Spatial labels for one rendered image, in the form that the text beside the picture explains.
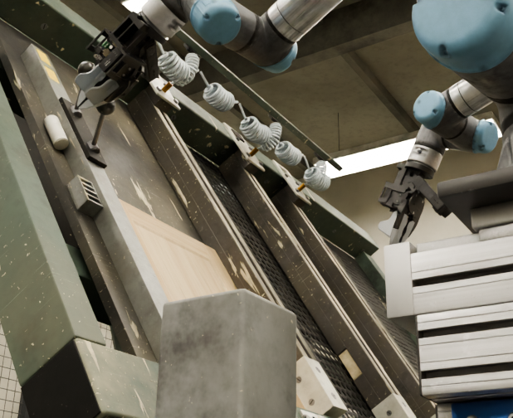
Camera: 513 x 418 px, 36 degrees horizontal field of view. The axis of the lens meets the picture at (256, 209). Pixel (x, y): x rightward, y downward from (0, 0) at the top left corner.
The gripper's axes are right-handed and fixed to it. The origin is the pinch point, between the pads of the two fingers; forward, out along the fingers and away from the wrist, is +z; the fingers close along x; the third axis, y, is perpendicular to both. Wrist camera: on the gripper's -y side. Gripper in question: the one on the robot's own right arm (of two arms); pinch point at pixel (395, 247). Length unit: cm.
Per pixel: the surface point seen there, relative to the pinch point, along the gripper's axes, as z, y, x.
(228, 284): 23.9, 20.5, 25.1
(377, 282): -6, 69, -123
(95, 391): 45, -19, 89
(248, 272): 19.7, 19.2, 22.0
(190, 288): 28, 14, 44
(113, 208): 21, 22, 63
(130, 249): 27, 13, 64
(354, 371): 29.8, 9.0, -22.2
